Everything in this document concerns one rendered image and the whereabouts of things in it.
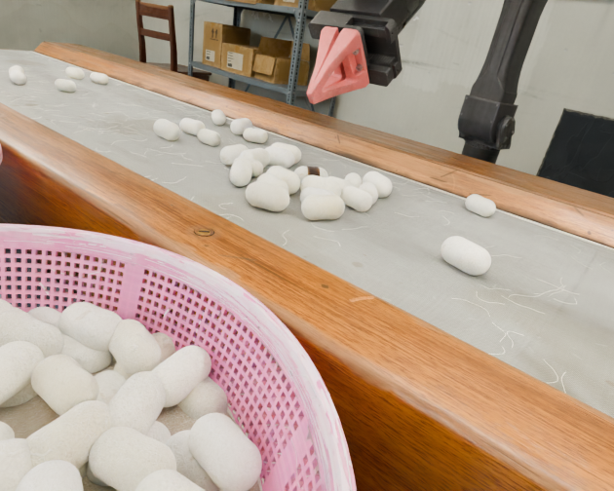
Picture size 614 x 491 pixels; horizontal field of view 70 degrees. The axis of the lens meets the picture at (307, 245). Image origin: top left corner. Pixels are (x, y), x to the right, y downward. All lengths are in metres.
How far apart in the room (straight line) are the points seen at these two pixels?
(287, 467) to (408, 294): 0.15
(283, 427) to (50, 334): 0.11
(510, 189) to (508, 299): 0.22
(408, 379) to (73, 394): 0.13
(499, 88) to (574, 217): 0.36
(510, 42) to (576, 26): 1.67
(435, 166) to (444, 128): 2.12
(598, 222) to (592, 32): 1.99
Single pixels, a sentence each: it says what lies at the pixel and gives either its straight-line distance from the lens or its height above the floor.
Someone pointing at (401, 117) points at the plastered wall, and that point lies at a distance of 2.81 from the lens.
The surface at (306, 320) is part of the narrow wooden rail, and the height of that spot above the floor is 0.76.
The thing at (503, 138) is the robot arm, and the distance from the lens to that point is 0.82.
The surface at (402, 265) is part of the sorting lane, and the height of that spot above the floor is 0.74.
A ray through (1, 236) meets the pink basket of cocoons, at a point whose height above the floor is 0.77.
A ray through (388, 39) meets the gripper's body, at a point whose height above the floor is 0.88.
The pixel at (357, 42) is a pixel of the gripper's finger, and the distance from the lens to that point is 0.51.
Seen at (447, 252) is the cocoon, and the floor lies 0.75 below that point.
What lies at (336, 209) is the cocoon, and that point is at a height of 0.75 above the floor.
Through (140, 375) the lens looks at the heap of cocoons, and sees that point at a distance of 0.20.
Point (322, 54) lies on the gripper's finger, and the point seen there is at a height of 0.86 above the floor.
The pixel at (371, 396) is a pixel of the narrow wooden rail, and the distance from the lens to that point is 0.18.
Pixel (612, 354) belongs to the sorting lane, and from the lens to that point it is 0.31.
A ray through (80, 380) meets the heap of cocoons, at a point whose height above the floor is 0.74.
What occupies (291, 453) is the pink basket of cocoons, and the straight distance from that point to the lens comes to 0.17.
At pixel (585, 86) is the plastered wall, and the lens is 2.45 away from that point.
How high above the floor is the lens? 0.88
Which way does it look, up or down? 26 degrees down
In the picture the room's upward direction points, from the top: 10 degrees clockwise
